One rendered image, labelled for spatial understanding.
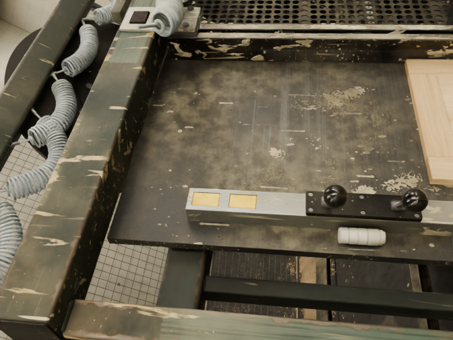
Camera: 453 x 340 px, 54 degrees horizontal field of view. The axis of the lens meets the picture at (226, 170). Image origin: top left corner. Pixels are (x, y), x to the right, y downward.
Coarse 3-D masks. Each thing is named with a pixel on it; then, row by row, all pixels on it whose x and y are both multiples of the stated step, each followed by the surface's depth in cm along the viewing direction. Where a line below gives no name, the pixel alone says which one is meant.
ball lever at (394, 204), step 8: (408, 192) 68; (416, 192) 67; (424, 192) 68; (392, 200) 79; (400, 200) 79; (408, 200) 68; (416, 200) 67; (424, 200) 67; (392, 208) 78; (400, 208) 78; (408, 208) 68; (416, 208) 67; (424, 208) 68
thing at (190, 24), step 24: (192, 24) 109; (216, 24) 115; (240, 24) 114; (264, 24) 113; (288, 24) 113; (312, 24) 112; (336, 24) 111; (192, 48) 115; (216, 48) 114; (240, 48) 113; (264, 48) 112; (288, 48) 111; (312, 48) 111; (336, 48) 110; (360, 48) 109; (384, 48) 108; (408, 48) 107; (432, 48) 107
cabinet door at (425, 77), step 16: (416, 64) 108; (432, 64) 107; (448, 64) 107; (416, 80) 104; (432, 80) 104; (448, 80) 104; (416, 96) 101; (432, 96) 100; (448, 96) 100; (416, 112) 99; (432, 112) 97; (448, 112) 97; (432, 128) 94; (448, 128) 94; (432, 144) 91; (448, 144) 91; (432, 160) 89; (448, 160) 89; (432, 176) 86; (448, 176) 86
